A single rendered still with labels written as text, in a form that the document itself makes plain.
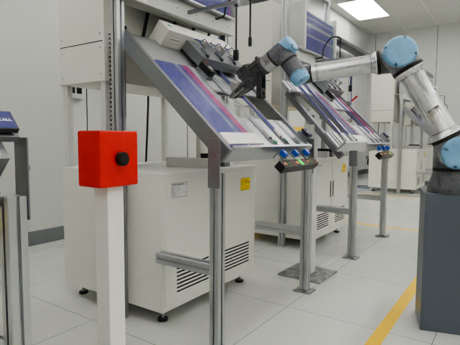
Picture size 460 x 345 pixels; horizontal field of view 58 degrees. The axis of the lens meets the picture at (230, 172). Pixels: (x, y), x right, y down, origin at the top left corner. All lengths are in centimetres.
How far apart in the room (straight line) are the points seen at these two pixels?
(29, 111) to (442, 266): 265
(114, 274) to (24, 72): 215
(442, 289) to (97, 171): 137
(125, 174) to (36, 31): 219
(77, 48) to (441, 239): 172
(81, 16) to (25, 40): 125
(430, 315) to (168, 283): 105
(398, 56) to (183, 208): 101
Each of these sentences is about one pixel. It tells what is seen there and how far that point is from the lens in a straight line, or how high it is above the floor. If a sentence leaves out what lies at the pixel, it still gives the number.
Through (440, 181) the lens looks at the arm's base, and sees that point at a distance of 183.
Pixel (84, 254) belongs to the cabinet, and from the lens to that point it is 207.
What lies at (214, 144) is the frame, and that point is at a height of 74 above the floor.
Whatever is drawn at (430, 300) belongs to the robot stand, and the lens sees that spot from 190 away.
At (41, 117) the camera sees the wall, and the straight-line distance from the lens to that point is 325.
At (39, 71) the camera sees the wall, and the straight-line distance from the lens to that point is 328.
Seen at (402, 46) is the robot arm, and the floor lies 110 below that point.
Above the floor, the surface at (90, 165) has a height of 68.
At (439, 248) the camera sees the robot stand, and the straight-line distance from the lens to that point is 184.
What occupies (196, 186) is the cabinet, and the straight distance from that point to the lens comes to 180.
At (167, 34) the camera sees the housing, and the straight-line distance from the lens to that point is 193.
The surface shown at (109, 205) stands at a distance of 125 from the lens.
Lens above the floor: 76
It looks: 5 degrees down
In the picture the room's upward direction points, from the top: straight up
